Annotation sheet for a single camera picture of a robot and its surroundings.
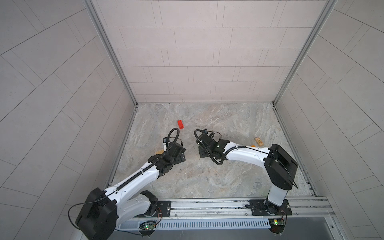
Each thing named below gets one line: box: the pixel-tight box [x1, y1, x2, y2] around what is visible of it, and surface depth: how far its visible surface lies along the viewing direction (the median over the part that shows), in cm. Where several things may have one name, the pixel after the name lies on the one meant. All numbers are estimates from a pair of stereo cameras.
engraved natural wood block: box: [254, 137, 264, 147], surface depth 96 cm
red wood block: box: [177, 120, 184, 130], surface depth 104 cm
